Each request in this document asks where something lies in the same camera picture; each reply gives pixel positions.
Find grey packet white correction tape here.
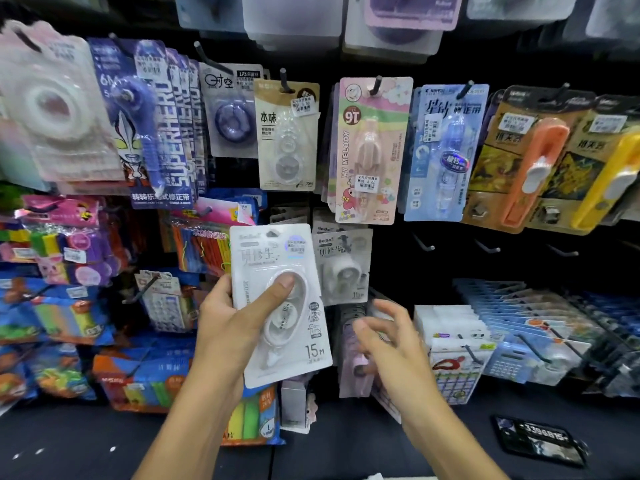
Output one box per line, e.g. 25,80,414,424
312,227,374,307

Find person's left forearm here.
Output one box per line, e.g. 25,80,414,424
132,362,244,480

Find orange packet of colourful sticks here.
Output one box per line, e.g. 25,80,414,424
159,197,261,276

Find orange correction tape packet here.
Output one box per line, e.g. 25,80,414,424
462,85,597,235

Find pale purple blister packet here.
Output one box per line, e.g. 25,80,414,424
337,304,377,399

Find hanging stack of blue correction packets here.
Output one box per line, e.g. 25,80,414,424
87,37,210,210

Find orange and blue clay packet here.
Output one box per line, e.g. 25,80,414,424
92,339,197,414

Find row of dark blue packets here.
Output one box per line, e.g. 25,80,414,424
564,289,640,399

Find blue packet of colourful clay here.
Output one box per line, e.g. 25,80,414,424
0,344,97,406
0,277,117,346

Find light blue correction tape packet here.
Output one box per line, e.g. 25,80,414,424
400,84,490,223

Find purple card blister packet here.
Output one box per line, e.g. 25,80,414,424
344,0,465,63

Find small white box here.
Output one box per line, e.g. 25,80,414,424
279,379,315,436

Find grey packet with purple tape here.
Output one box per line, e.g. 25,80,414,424
199,62,266,159

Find person's right hand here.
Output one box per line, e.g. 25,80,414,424
352,300,442,426

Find stack of white grid packets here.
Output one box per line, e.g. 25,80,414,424
413,304,497,406

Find packet of green yellow blocks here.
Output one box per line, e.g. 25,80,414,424
221,384,287,448

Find row of calculator packets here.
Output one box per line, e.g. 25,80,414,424
452,278,607,387

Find yellow correction tape packet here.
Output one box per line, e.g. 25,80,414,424
525,95,640,236

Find pink clear tape roll packet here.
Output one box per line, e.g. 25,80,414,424
0,20,127,196

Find clear blister packet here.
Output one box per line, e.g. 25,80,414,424
466,0,579,21
585,0,640,40
242,0,346,51
175,0,246,33

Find person's right forearm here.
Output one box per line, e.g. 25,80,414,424
400,390,509,480

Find person's left hand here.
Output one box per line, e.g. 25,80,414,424
193,273,296,396

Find beige packet clear correction tape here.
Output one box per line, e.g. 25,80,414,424
253,79,321,192

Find pink packet of colourful erasers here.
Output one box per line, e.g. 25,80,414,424
14,195,122,288

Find pink cartoon correction tape packet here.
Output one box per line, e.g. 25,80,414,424
327,77,415,226

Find black shelf label tag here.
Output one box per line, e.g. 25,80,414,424
492,415,592,469

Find white printed card packet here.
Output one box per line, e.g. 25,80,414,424
134,270,202,334

